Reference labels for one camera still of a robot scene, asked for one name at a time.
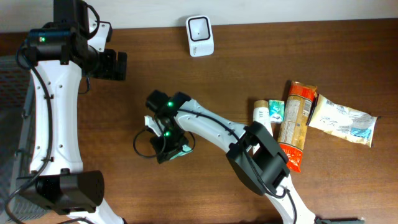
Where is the white tube with tan cap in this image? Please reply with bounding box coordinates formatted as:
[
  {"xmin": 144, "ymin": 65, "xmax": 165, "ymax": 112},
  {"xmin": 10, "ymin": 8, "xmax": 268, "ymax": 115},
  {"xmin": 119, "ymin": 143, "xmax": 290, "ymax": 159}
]
[{"xmin": 253, "ymin": 100, "xmax": 273, "ymax": 136}]

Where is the grey mesh basket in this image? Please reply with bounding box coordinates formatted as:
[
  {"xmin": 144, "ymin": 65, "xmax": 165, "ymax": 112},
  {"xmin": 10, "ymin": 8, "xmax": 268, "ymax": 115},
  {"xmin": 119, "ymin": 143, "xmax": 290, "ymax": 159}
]
[{"xmin": 1, "ymin": 56, "xmax": 35, "ymax": 223}]

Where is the yellow snack bag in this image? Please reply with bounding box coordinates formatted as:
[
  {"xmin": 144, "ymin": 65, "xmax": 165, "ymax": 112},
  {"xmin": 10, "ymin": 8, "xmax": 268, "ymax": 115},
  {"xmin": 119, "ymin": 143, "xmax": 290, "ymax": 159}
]
[{"xmin": 308, "ymin": 95, "xmax": 379, "ymax": 147}]

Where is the green tissue pack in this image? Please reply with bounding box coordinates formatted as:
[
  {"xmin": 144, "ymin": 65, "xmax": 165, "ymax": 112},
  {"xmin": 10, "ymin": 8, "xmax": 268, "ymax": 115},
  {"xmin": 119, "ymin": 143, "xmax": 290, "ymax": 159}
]
[{"xmin": 269, "ymin": 100, "xmax": 285, "ymax": 124}]

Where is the orange biscuit pack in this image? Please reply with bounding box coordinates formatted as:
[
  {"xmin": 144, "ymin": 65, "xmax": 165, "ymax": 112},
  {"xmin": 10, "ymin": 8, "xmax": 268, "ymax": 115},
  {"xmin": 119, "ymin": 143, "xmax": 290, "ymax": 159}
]
[{"xmin": 277, "ymin": 81, "xmax": 317, "ymax": 172}]

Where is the mint green pack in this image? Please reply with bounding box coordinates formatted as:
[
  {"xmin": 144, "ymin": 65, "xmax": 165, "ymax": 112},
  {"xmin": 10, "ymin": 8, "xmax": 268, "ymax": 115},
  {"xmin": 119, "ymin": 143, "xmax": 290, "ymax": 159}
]
[{"xmin": 170, "ymin": 144, "xmax": 193, "ymax": 160}]

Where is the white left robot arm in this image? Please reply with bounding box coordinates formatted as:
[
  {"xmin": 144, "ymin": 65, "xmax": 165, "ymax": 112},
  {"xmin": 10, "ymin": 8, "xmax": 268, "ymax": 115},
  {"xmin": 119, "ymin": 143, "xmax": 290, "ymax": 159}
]
[{"xmin": 15, "ymin": 1, "xmax": 127, "ymax": 223}]

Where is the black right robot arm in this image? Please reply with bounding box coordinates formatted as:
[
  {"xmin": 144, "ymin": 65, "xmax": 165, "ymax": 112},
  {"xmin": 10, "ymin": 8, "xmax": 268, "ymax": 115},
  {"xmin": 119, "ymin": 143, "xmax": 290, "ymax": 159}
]
[{"xmin": 144, "ymin": 90, "xmax": 329, "ymax": 224}]

